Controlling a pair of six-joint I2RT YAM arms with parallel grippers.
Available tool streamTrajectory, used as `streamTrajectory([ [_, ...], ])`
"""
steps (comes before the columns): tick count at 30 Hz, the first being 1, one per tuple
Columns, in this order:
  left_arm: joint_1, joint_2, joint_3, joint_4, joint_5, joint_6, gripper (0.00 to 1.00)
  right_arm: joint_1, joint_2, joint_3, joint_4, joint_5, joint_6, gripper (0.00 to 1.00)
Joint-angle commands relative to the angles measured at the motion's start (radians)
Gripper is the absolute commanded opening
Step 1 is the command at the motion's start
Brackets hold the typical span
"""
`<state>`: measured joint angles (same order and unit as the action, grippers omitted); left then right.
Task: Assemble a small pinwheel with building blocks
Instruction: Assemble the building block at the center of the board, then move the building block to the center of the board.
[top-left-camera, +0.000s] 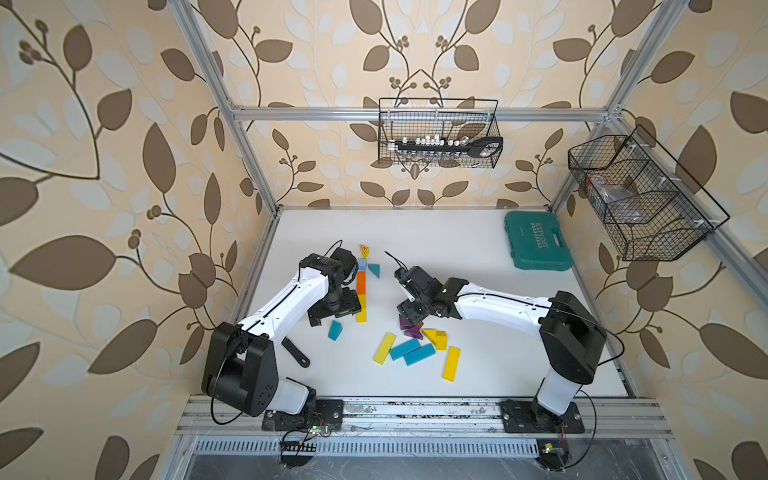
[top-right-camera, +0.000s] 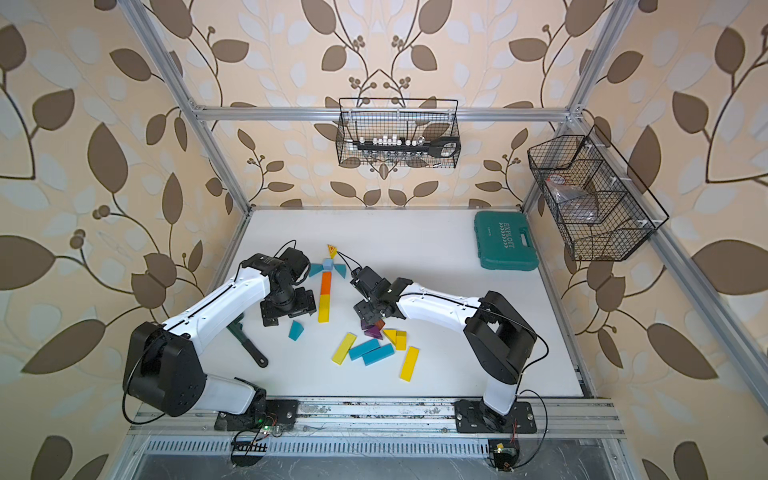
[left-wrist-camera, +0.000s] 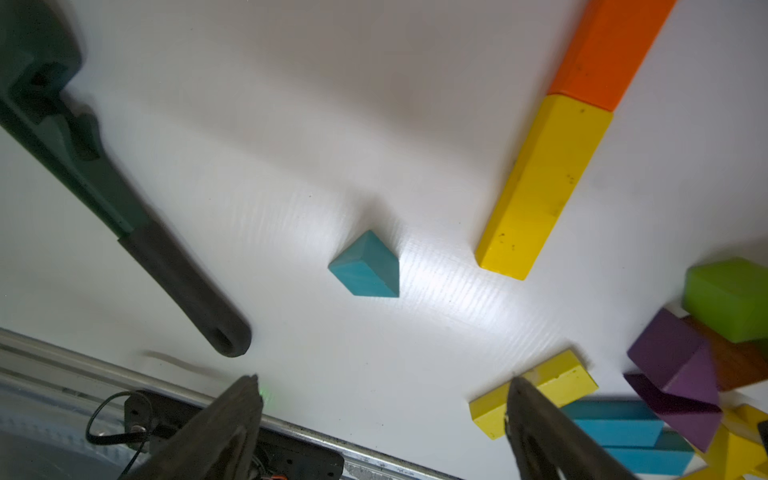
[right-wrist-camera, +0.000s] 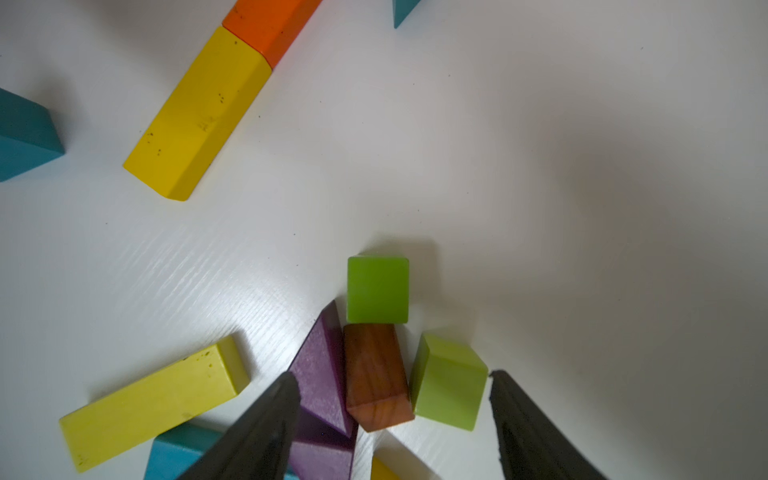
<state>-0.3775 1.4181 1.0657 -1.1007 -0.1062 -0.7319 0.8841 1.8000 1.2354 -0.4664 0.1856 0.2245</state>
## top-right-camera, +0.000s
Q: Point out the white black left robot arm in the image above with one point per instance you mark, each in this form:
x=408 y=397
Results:
x=163 y=366

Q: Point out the black wire basket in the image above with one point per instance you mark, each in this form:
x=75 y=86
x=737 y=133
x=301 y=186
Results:
x=601 y=206
x=368 y=118

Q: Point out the green plastic tool case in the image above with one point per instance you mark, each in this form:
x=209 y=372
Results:
x=504 y=241

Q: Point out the yellow-green rectangular block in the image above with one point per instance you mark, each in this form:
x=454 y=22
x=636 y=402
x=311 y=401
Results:
x=343 y=349

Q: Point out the yellow rectangular block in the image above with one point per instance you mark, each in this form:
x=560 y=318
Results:
x=409 y=364
x=324 y=308

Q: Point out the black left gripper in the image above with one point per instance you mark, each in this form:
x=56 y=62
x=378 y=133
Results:
x=288 y=306

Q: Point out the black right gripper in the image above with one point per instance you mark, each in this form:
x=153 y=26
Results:
x=364 y=310

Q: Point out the aluminium front rail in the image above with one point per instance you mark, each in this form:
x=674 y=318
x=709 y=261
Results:
x=347 y=417

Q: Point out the orange rectangular block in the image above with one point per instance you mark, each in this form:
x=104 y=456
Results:
x=326 y=283

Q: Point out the yellow triangular prism block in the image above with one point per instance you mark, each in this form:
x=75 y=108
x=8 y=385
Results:
x=391 y=335
x=401 y=341

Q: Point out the black wire basket back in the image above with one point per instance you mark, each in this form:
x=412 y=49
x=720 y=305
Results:
x=368 y=118

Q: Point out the socket set rail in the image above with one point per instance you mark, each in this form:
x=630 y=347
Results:
x=441 y=148

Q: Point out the teal triangular prism block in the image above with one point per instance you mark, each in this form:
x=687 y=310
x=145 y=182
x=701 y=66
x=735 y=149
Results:
x=296 y=330
x=315 y=269
x=341 y=269

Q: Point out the aluminium frame post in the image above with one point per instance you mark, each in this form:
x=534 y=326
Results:
x=572 y=117

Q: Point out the black wire basket right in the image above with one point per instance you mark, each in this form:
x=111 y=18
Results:
x=601 y=206

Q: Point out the teal rectangular block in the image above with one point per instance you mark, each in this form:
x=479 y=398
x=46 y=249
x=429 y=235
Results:
x=360 y=350
x=378 y=354

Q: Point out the plastic bag in basket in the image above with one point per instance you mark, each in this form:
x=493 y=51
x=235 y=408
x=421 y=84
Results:
x=573 y=204

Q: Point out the dark green pipe wrench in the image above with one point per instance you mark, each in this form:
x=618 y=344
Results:
x=236 y=329

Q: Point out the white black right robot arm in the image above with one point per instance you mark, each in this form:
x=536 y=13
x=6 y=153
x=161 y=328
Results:
x=501 y=340

